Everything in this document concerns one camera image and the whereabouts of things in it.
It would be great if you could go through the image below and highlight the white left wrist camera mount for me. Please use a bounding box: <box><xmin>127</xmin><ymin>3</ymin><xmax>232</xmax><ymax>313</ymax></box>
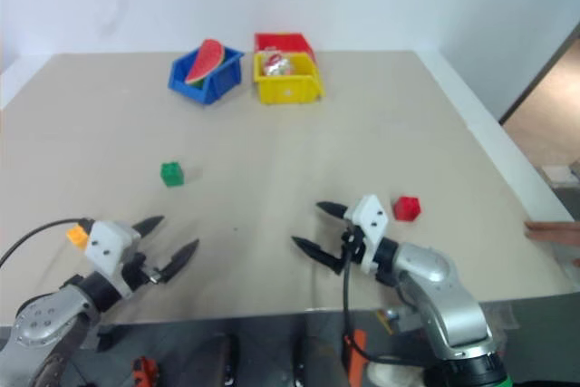
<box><xmin>84</xmin><ymin>219</ymin><xmax>142</xmax><ymax>301</ymax></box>

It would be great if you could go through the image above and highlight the orange cube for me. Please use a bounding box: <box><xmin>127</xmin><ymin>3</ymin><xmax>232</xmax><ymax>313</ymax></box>
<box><xmin>65</xmin><ymin>222</ymin><xmax>89</xmax><ymax>251</ymax></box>

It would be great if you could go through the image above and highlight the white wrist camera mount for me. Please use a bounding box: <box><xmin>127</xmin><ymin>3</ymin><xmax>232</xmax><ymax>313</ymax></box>
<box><xmin>342</xmin><ymin>194</ymin><xmax>392</xmax><ymax>269</ymax></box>
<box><xmin>84</xmin><ymin>219</ymin><xmax>142</xmax><ymax>301</ymax></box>

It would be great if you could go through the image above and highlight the green cube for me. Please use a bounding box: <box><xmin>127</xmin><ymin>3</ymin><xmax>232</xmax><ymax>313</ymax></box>
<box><xmin>159</xmin><ymin>160</ymin><xmax>186</xmax><ymax>189</ymax></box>

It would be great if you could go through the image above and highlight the toy watermelon slice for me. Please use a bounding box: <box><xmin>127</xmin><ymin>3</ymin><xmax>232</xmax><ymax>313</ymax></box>
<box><xmin>184</xmin><ymin>38</ymin><xmax>227</xmax><ymax>87</ymax></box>

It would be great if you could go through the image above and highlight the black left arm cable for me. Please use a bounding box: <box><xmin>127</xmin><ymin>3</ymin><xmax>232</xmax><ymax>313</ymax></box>
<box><xmin>0</xmin><ymin>218</ymin><xmax>94</xmax><ymax>270</ymax></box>

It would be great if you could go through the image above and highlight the red cube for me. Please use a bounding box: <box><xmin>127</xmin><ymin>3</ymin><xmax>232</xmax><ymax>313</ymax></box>
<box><xmin>391</xmin><ymin>195</ymin><xmax>422</xmax><ymax>224</ymax></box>

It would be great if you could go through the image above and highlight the bare person hand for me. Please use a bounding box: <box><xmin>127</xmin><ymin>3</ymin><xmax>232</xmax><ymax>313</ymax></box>
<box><xmin>524</xmin><ymin>219</ymin><xmax>580</xmax><ymax>268</ymax></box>

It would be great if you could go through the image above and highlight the yellow plastic bin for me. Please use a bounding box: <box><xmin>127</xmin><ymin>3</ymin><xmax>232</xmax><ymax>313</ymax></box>
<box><xmin>252</xmin><ymin>51</ymin><xmax>327</xmax><ymax>107</ymax></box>

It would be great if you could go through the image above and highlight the blue plastic bin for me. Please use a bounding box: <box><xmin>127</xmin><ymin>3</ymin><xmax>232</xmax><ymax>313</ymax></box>
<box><xmin>168</xmin><ymin>45</ymin><xmax>247</xmax><ymax>107</ymax></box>

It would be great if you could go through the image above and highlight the orange black object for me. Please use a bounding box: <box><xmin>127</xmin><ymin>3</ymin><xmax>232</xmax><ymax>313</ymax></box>
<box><xmin>130</xmin><ymin>355</ymin><xmax>160</xmax><ymax>387</ymax></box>

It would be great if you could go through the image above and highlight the grey table clamp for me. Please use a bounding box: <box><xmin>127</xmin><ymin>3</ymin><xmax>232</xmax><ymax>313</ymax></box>
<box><xmin>374</xmin><ymin>306</ymin><xmax>430</xmax><ymax>337</ymax></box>

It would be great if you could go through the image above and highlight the orange strap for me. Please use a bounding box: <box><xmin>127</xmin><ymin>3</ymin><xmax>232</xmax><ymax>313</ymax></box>
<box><xmin>343</xmin><ymin>329</ymin><xmax>369</xmax><ymax>380</ymax></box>

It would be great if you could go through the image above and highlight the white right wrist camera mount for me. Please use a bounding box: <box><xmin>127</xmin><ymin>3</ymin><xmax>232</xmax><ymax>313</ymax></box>
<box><xmin>342</xmin><ymin>194</ymin><xmax>392</xmax><ymax>269</ymax></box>

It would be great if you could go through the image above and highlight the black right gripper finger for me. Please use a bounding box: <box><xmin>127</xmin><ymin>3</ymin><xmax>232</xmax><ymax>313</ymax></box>
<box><xmin>315</xmin><ymin>200</ymin><xmax>350</xmax><ymax>221</ymax></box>
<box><xmin>290</xmin><ymin>235</ymin><xmax>344</xmax><ymax>276</ymax></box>

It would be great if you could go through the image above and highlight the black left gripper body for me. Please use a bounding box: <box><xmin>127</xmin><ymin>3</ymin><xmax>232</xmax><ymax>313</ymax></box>
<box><xmin>121</xmin><ymin>250</ymin><xmax>165</xmax><ymax>292</ymax></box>

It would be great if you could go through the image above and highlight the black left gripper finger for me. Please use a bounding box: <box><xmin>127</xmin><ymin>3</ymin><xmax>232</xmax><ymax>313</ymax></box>
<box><xmin>133</xmin><ymin>215</ymin><xmax>166</xmax><ymax>238</ymax></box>
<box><xmin>155</xmin><ymin>237</ymin><xmax>201</xmax><ymax>284</ymax></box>

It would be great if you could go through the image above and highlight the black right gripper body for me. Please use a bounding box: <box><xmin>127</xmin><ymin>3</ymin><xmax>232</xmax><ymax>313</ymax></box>
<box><xmin>339</xmin><ymin>219</ymin><xmax>368</xmax><ymax>266</ymax></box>

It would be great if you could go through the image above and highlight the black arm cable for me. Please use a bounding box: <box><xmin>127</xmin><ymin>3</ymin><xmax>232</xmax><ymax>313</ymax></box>
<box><xmin>339</xmin><ymin>235</ymin><xmax>431</xmax><ymax>366</ymax></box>
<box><xmin>0</xmin><ymin>218</ymin><xmax>94</xmax><ymax>270</ymax></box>

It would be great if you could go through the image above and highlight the red plastic bin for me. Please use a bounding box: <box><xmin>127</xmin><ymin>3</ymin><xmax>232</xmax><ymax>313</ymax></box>
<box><xmin>253</xmin><ymin>32</ymin><xmax>316</xmax><ymax>61</ymax></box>

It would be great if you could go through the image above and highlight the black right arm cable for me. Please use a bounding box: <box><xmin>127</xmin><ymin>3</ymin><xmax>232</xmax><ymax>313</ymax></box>
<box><xmin>339</xmin><ymin>235</ymin><xmax>431</xmax><ymax>366</ymax></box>

